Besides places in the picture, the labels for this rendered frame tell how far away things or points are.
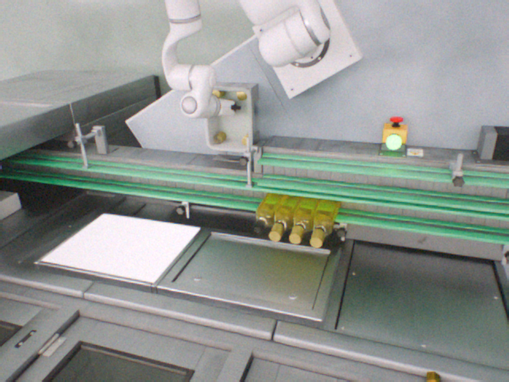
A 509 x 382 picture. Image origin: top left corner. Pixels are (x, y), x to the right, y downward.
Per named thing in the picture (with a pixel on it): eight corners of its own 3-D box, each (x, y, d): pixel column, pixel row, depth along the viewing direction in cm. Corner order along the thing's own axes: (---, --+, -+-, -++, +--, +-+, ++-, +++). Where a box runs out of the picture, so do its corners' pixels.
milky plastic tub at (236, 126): (215, 141, 158) (206, 149, 151) (211, 81, 149) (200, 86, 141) (259, 145, 153) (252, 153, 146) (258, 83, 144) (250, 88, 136)
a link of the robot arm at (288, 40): (266, 37, 116) (248, 37, 101) (308, 9, 110) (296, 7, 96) (282, 69, 117) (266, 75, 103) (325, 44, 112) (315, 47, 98)
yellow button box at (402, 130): (382, 142, 139) (381, 150, 132) (384, 120, 136) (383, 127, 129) (405, 144, 137) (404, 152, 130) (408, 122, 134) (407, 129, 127)
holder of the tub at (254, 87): (217, 154, 161) (209, 161, 154) (212, 81, 149) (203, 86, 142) (260, 158, 156) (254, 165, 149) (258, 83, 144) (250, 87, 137)
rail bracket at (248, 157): (252, 177, 144) (239, 192, 134) (250, 130, 137) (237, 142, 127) (260, 178, 144) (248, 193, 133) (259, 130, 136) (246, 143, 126)
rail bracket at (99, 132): (110, 151, 172) (71, 173, 153) (102, 111, 165) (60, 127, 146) (119, 152, 171) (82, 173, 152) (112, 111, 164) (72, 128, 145)
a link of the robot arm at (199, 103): (178, 62, 117) (210, 64, 114) (195, 66, 127) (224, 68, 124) (176, 117, 120) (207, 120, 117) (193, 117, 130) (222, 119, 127)
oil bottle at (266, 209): (273, 197, 146) (253, 228, 127) (273, 183, 143) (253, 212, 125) (289, 200, 144) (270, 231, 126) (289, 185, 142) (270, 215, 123)
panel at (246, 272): (103, 217, 162) (34, 270, 133) (102, 211, 160) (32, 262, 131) (340, 255, 135) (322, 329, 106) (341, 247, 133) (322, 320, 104)
